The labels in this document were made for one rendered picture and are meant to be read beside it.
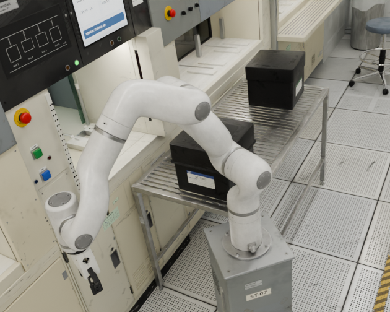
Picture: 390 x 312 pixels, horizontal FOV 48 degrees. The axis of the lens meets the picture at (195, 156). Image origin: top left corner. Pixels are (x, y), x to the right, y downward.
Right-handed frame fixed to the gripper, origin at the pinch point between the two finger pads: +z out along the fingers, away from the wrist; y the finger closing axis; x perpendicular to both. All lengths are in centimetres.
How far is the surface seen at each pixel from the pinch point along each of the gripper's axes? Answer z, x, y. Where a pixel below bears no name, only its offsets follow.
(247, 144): 7, -89, 31
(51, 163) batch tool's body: -12, -10, 54
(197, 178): 16, -64, 37
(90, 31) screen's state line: -51, -44, 69
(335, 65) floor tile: 101, -358, 199
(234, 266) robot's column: 25, -49, -6
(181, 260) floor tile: 101, -67, 76
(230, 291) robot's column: 34, -44, -8
